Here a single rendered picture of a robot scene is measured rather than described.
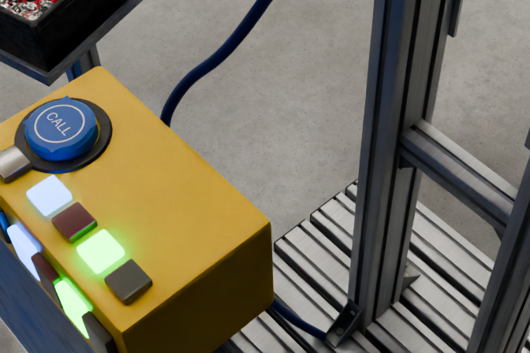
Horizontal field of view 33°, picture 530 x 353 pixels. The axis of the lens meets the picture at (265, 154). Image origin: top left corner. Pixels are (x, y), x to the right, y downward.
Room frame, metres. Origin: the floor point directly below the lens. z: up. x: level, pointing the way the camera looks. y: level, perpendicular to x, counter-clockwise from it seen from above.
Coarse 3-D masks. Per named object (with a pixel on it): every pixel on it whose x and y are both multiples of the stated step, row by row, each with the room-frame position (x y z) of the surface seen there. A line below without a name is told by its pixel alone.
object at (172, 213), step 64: (0, 128) 0.34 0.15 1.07; (128, 128) 0.33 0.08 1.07; (0, 192) 0.29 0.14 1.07; (128, 192) 0.29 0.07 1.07; (192, 192) 0.29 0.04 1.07; (64, 256) 0.25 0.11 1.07; (128, 256) 0.25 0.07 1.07; (192, 256) 0.25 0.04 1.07; (256, 256) 0.26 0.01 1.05; (128, 320) 0.21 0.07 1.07; (192, 320) 0.23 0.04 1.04
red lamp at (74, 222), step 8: (72, 208) 0.28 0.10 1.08; (80, 208) 0.28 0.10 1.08; (56, 216) 0.27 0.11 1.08; (64, 216) 0.27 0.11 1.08; (72, 216) 0.27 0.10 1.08; (80, 216) 0.27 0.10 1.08; (88, 216) 0.27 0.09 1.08; (56, 224) 0.27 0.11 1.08; (64, 224) 0.27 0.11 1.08; (72, 224) 0.27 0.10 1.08; (80, 224) 0.27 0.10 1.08; (88, 224) 0.27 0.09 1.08; (96, 224) 0.27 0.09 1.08; (64, 232) 0.26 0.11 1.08; (72, 232) 0.26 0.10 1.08; (80, 232) 0.26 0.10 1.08; (72, 240) 0.26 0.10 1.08
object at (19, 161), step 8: (0, 152) 0.32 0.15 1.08; (8, 152) 0.32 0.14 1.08; (16, 152) 0.32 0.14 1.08; (0, 160) 0.31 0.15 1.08; (8, 160) 0.31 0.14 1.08; (16, 160) 0.31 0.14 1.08; (24, 160) 0.31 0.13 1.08; (0, 168) 0.30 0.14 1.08; (8, 168) 0.30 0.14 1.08; (16, 168) 0.30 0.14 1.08; (24, 168) 0.31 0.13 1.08; (0, 176) 0.30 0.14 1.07; (8, 176) 0.30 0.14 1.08; (16, 176) 0.30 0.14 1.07
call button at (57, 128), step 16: (48, 112) 0.34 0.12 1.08; (64, 112) 0.34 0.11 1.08; (80, 112) 0.34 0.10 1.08; (32, 128) 0.33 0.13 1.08; (48, 128) 0.33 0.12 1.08; (64, 128) 0.33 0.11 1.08; (80, 128) 0.33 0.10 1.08; (96, 128) 0.33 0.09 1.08; (32, 144) 0.32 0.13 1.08; (48, 144) 0.32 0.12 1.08; (64, 144) 0.32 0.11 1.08; (80, 144) 0.32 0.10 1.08; (48, 160) 0.31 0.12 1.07; (64, 160) 0.31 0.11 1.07
